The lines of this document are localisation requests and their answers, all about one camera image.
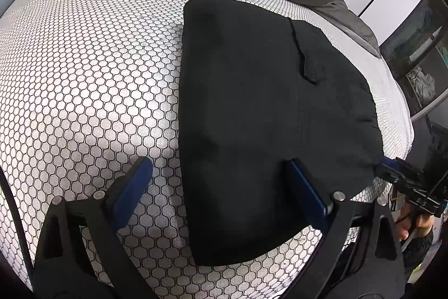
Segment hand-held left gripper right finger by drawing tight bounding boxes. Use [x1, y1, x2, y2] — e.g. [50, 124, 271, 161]
[285, 158, 407, 299]

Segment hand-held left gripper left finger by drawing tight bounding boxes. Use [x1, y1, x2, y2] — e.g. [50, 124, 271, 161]
[33, 156, 155, 299]

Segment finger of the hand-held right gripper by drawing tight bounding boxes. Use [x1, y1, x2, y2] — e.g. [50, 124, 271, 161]
[374, 157, 407, 180]

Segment black pants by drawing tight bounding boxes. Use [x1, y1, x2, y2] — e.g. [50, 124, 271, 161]
[177, 0, 386, 266]

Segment person's right hand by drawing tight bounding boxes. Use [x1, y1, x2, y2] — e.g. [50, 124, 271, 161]
[395, 204, 435, 242]

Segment white honeycomb mattress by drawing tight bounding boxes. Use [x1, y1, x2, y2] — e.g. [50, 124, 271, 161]
[0, 0, 415, 299]

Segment grey sketch wall picture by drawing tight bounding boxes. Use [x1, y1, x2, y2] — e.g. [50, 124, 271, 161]
[406, 62, 438, 108]

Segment dark landscape wall picture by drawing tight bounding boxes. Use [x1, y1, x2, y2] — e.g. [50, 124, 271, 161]
[380, 0, 448, 75]

